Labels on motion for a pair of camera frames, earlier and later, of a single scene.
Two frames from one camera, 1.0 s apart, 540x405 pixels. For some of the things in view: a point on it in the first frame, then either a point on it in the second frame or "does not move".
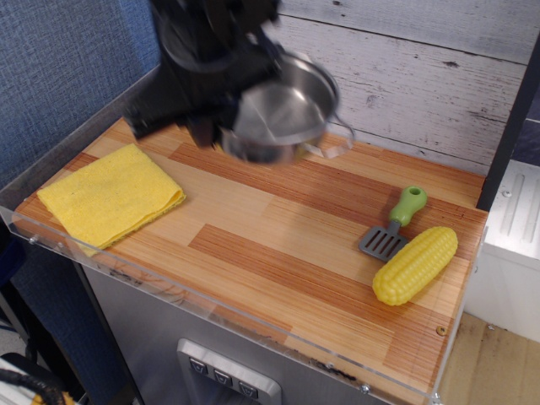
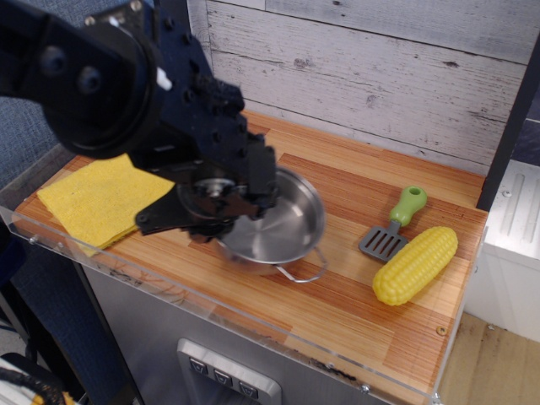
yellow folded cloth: [111, 197] does not move
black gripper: [208, 50] -> [199, 128]
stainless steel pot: [282, 112] -> [284, 239]
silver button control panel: [210, 378] does not move
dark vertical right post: [513, 131] does not move
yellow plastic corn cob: [414, 267] does not move
